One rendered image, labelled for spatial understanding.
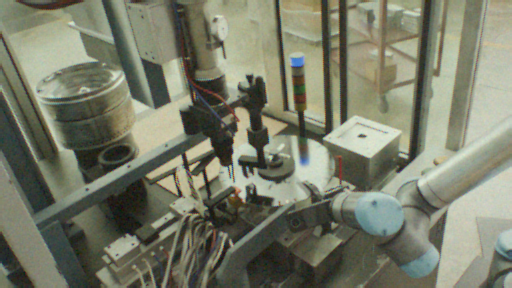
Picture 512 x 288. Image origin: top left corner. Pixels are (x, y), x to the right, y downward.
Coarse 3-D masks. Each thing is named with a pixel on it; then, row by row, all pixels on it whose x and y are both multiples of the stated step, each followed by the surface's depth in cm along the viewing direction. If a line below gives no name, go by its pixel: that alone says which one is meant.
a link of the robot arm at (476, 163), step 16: (496, 128) 78; (480, 144) 79; (496, 144) 77; (448, 160) 85; (464, 160) 81; (480, 160) 79; (496, 160) 78; (416, 176) 96; (432, 176) 87; (448, 176) 84; (464, 176) 82; (480, 176) 80; (400, 192) 94; (416, 192) 89; (432, 192) 87; (448, 192) 85; (464, 192) 84; (416, 208) 88; (432, 208) 88
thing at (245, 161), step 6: (258, 150) 112; (240, 156) 117; (246, 156) 117; (252, 156) 117; (258, 156) 113; (264, 156) 114; (240, 162) 116; (246, 162) 116; (252, 162) 115; (258, 162) 114; (264, 162) 114; (246, 168) 117; (252, 168) 118; (258, 168) 115; (264, 168) 114; (246, 174) 118
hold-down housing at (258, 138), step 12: (252, 72) 101; (240, 84) 102; (252, 84) 101; (264, 84) 102; (252, 96) 102; (264, 96) 104; (252, 108) 103; (252, 120) 107; (252, 132) 108; (264, 132) 109; (252, 144) 110; (264, 144) 111
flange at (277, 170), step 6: (270, 162) 122; (276, 162) 122; (282, 162) 123; (288, 162) 124; (294, 162) 124; (270, 168) 122; (276, 168) 122; (282, 168) 122; (288, 168) 122; (294, 168) 122; (264, 174) 121; (270, 174) 120; (276, 174) 120; (282, 174) 120; (288, 174) 121
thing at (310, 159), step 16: (272, 144) 134; (288, 144) 133; (304, 144) 132; (320, 144) 131; (304, 160) 126; (320, 160) 125; (224, 176) 124; (240, 176) 123; (256, 176) 122; (288, 176) 120; (304, 176) 120; (256, 192) 116; (272, 192) 115; (288, 192) 115; (304, 192) 114
